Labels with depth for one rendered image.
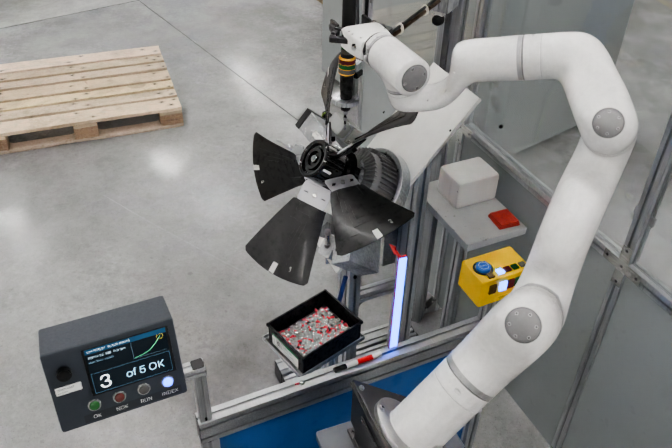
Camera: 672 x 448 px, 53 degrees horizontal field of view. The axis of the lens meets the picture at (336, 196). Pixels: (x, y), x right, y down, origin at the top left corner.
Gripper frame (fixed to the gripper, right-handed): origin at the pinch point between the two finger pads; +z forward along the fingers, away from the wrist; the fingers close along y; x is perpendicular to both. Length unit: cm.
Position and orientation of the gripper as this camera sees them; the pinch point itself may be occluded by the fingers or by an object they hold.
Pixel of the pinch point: (349, 24)
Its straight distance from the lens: 169.2
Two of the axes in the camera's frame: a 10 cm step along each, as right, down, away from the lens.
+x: 0.2, -8.1, -5.9
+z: -4.2, -5.5, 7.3
